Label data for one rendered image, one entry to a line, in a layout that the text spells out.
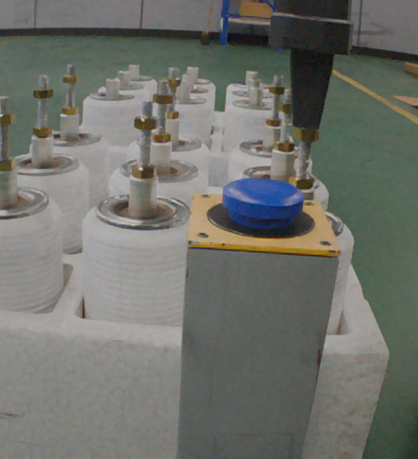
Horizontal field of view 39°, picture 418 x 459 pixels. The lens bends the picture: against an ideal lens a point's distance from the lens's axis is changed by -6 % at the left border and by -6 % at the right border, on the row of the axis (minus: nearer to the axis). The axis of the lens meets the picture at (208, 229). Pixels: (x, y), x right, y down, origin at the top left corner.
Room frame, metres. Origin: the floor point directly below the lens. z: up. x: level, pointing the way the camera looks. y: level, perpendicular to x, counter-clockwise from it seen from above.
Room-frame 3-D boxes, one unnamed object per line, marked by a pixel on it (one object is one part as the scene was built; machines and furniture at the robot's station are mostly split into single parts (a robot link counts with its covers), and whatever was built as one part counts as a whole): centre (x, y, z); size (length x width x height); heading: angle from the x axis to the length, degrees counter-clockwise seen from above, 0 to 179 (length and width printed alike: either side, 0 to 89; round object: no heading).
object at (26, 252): (0.46, 0.17, 0.16); 0.10 x 0.10 x 0.18
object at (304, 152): (0.46, -0.07, 0.30); 0.01 x 0.01 x 0.08
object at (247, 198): (0.29, -0.03, 0.32); 0.04 x 0.04 x 0.02
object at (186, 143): (0.70, 0.05, 0.25); 0.08 x 0.08 x 0.01
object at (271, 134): (0.70, -0.07, 0.26); 0.02 x 0.02 x 0.03
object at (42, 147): (0.58, 0.17, 0.26); 0.02 x 0.02 x 0.03
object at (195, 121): (1.01, 0.06, 0.16); 0.10 x 0.10 x 0.18
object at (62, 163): (0.58, 0.17, 0.25); 0.08 x 0.08 x 0.01
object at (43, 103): (0.58, 0.17, 0.30); 0.01 x 0.01 x 0.08
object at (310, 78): (0.45, -0.07, 0.36); 0.03 x 0.02 x 0.06; 77
